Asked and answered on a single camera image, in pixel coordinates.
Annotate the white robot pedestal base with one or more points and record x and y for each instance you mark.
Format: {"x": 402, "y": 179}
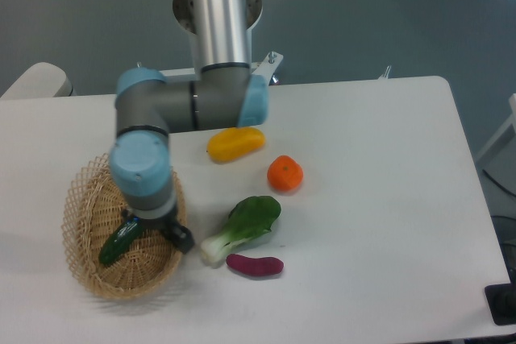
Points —
{"x": 184, "y": 14}

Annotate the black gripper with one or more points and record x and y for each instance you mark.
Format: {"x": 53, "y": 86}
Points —
{"x": 180, "y": 236}

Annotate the green bok choy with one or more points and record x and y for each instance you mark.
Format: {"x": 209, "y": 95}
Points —
{"x": 250, "y": 219}

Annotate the orange tangerine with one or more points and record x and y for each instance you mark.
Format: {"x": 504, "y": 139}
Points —
{"x": 285, "y": 174}

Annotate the yellow mango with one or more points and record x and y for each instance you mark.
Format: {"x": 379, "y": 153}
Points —
{"x": 234, "y": 143}

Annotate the woven wicker basket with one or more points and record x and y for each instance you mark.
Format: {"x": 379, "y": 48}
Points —
{"x": 93, "y": 211}

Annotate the black device at table edge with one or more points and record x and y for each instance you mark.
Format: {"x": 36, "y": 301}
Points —
{"x": 501, "y": 301}

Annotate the white chair armrest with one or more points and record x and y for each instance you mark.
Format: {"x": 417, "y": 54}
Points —
{"x": 41, "y": 80}

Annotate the green cucumber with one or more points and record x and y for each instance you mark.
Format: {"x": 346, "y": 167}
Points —
{"x": 120, "y": 241}

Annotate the purple sweet potato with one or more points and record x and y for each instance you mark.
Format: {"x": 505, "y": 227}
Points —
{"x": 255, "y": 267}

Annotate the white furniture leg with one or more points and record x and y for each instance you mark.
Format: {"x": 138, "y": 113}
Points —
{"x": 501, "y": 138}

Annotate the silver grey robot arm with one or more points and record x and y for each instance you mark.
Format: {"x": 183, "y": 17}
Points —
{"x": 149, "y": 108}

